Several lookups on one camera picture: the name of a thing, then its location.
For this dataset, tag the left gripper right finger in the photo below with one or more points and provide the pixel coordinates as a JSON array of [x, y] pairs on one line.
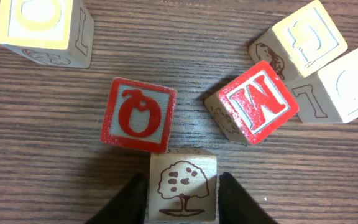
[[236, 206]]

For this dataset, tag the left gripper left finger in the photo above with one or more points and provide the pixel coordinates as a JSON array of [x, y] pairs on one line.
[[127, 207]]

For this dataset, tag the white block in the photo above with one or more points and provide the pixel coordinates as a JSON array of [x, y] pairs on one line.
[[182, 186]]

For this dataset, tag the red block with circle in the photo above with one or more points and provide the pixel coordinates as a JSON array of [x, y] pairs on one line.
[[138, 115]]

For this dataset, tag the red block letter E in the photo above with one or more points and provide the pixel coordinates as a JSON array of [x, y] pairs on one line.
[[253, 105]]

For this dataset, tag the yellow block lower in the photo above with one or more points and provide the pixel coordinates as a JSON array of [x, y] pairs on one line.
[[329, 95]]

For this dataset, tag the yellow block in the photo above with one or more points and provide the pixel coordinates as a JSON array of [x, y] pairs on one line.
[[300, 44], [49, 32], [329, 95]]

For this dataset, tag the yellow block upper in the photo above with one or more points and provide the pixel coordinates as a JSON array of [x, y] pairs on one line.
[[300, 44]]

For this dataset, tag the yellow block far left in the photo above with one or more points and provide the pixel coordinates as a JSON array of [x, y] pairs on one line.
[[49, 32]]

